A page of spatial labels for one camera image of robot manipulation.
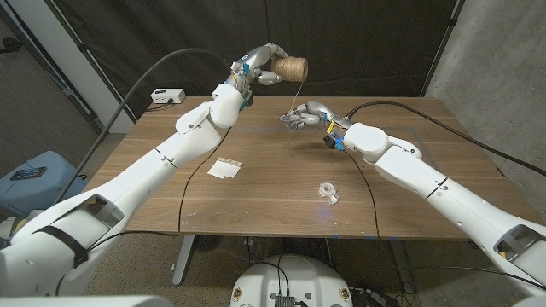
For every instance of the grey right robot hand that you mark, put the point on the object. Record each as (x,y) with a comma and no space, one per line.
(313,113)

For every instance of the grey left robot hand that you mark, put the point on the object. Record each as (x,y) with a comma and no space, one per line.
(258,61)

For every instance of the jute twine spool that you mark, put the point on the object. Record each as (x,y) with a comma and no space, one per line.
(291,69)

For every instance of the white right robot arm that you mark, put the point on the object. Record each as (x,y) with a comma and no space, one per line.
(448,192)

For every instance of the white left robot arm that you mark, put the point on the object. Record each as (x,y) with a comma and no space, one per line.
(128,187)

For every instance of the clear tape dispenser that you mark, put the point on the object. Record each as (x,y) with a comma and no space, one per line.
(332,197)

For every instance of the white sticker sheet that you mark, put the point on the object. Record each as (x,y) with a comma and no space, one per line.
(224,169)

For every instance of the grey marking tape strip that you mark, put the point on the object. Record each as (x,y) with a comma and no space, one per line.
(420,143)

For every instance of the white power outlet box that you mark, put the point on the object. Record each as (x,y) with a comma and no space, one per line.
(168,95)

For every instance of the dark grey cloth mat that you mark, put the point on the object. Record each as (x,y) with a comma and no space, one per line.
(384,42)

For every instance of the black backdrop stand pole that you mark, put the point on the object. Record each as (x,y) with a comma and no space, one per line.
(87,54)
(443,44)

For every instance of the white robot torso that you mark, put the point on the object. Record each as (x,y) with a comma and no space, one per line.
(294,277)

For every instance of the black floor fan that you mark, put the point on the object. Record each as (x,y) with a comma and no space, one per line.
(207,243)

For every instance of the metal table leg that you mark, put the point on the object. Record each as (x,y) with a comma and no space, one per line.
(403,268)
(183,260)

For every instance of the grey power strip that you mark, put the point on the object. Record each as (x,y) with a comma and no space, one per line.
(371,297)

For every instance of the black patterned card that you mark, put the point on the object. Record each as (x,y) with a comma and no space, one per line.
(27,173)

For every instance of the blue plastic bin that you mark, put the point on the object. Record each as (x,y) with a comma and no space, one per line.
(34,187)

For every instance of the white robot chest panel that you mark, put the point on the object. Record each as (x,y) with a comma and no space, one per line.
(85,302)

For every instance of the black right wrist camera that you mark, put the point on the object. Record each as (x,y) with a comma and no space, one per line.
(333,143)

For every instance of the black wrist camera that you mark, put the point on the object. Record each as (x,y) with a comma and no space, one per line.
(333,143)
(247,101)

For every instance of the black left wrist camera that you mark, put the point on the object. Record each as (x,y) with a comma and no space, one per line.
(247,101)

